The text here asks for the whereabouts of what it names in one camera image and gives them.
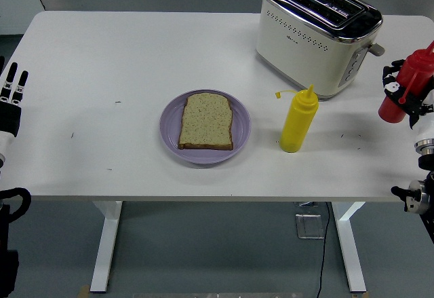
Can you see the clear plastic floor box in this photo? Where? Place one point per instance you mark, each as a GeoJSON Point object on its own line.
{"type": "Point", "coordinates": [309, 226]}

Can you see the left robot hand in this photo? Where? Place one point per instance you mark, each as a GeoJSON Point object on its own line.
{"type": "Point", "coordinates": [9, 118]}

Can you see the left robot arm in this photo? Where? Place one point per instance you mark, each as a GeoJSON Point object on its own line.
{"type": "Point", "coordinates": [6, 243]}

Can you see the white table leg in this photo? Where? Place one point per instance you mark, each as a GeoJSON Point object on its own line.
{"type": "Point", "coordinates": [349, 243]}
{"type": "Point", "coordinates": [106, 243]}

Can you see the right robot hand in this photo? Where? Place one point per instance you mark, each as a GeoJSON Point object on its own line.
{"type": "Point", "coordinates": [424, 125]}

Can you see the yellow squeeze bottle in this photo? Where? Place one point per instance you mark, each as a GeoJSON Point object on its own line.
{"type": "Point", "coordinates": [298, 121]}

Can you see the purple plate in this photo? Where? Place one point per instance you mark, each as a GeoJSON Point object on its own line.
{"type": "Point", "coordinates": [203, 157]}

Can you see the cream and chrome toaster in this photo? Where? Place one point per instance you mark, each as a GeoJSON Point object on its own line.
{"type": "Point", "coordinates": [305, 50]}

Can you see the white appliance cabinet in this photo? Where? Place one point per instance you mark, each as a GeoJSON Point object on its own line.
{"type": "Point", "coordinates": [17, 9]}

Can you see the bread slice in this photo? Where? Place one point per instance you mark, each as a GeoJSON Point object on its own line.
{"type": "Point", "coordinates": [207, 121]}

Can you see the red squeeze bottle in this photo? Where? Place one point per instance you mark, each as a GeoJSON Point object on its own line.
{"type": "Point", "coordinates": [417, 70]}

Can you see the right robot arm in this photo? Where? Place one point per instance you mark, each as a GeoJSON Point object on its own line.
{"type": "Point", "coordinates": [420, 196]}

